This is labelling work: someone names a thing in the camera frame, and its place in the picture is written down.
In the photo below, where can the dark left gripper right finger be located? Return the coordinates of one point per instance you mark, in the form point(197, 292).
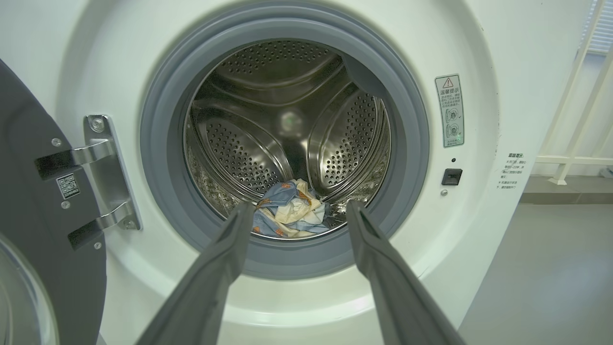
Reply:
point(397, 297)

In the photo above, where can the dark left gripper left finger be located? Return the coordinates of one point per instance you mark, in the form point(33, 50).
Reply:
point(206, 297)

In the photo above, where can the blue bear print garment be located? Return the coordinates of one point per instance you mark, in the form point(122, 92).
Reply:
point(292, 213)

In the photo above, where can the black round glass machine door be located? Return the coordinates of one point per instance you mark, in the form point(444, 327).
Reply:
point(28, 268)

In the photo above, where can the grey rubber door gasket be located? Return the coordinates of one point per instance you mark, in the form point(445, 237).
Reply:
point(163, 191)

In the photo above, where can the black door latch socket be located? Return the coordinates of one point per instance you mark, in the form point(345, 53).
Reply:
point(451, 177)

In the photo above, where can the steel door hinge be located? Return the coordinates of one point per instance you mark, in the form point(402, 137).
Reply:
point(107, 177)

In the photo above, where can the white front-load washing machine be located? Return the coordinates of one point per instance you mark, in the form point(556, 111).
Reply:
point(479, 38)

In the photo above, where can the printed text label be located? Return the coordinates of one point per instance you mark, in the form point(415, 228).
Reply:
point(511, 170)

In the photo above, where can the white QR code sticker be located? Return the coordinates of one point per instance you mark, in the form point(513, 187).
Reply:
point(68, 186)

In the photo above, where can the grey warning sticker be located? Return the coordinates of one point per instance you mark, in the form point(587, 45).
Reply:
point(449, 110)

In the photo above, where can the perforated steel drum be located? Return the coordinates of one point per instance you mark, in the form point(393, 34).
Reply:
point(268, 110)

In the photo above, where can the white metal railing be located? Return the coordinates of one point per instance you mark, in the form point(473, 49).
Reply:
point(572, 160)

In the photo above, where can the white window blind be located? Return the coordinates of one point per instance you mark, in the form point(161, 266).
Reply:
point(604, 28)

